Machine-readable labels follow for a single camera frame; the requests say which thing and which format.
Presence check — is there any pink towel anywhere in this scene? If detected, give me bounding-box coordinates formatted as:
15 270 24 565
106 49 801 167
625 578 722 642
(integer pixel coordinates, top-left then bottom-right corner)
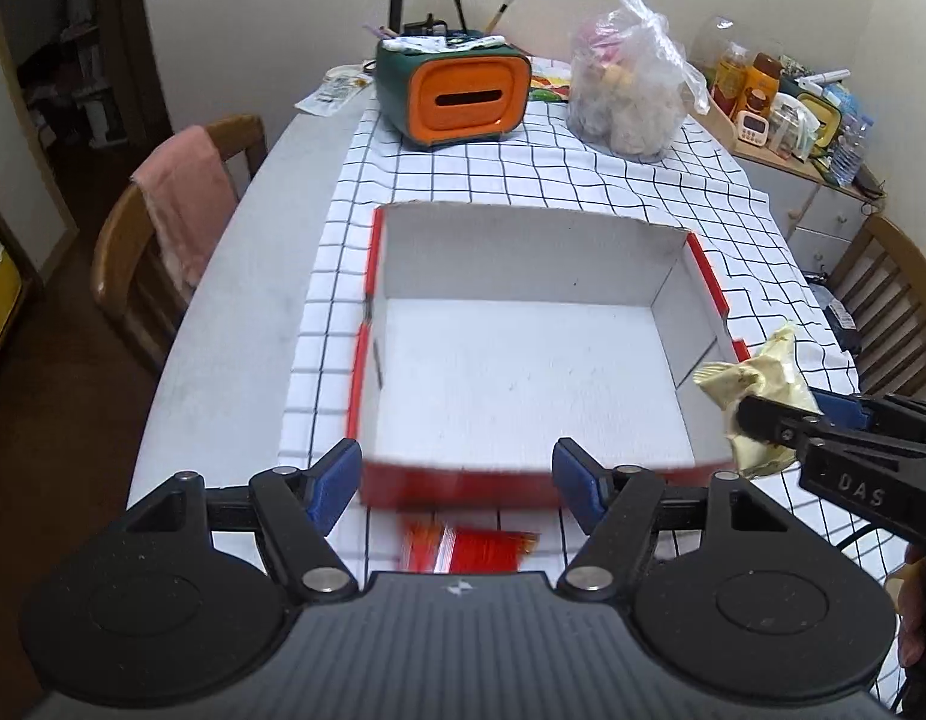
131 125 239 299

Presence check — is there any paper packet on table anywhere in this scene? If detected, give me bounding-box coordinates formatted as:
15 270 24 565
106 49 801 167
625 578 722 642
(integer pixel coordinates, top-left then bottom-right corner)
296 65 374 117

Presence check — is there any wooden chair right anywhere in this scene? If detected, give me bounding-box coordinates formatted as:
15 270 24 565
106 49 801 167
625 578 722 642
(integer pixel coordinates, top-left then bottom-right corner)
826 215 926 395

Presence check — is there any person's right hand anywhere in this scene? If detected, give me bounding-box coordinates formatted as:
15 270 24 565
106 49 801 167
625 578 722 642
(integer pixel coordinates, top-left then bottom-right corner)
891 544 926 670

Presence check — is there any clear plastic bag of snacks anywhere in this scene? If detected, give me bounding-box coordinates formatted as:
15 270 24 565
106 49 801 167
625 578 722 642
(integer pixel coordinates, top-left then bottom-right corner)
567 0 710 160

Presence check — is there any plastic water bottle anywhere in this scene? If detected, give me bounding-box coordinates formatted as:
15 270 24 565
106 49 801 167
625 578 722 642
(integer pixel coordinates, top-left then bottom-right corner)
829 114 874 187

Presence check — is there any white side cabinet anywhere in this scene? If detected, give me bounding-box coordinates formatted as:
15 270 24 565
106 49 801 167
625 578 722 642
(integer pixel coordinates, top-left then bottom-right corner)
692 106 881 275

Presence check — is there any wooden chair left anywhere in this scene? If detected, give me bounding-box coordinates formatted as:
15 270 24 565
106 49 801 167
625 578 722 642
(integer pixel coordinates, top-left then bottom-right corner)
91 114 268 374

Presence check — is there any pale yellow snack packet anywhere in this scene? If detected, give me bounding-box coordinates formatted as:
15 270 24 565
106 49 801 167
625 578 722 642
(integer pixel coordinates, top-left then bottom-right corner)
692 323 821 478

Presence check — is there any red orange snack packet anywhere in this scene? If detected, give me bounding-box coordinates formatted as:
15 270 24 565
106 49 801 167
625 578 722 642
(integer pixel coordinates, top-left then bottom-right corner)
401 518 539 575

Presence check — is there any red cardboard box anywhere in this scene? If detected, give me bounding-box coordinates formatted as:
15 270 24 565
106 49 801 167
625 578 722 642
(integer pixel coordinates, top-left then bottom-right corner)
347 202 744 509

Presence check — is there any dark bookshelf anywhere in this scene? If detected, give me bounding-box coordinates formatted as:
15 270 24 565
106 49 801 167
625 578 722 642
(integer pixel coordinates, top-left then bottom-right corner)
0 0 172 189

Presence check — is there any white kitchen timer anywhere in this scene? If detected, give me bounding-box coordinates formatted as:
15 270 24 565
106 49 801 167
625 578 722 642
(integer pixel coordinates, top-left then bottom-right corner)
735 109 769 148

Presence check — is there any orange bottle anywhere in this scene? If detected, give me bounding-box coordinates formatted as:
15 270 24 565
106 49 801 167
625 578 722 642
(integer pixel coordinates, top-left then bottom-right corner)
736 52 782 117

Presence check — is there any wooden chair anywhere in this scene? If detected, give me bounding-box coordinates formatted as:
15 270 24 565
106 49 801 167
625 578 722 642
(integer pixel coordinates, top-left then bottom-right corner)
826 215 926 395
91 114 268 374

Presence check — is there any green orange tissue box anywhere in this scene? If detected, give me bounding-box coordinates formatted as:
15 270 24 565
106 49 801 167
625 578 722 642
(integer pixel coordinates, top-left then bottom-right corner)
374 36 531 148

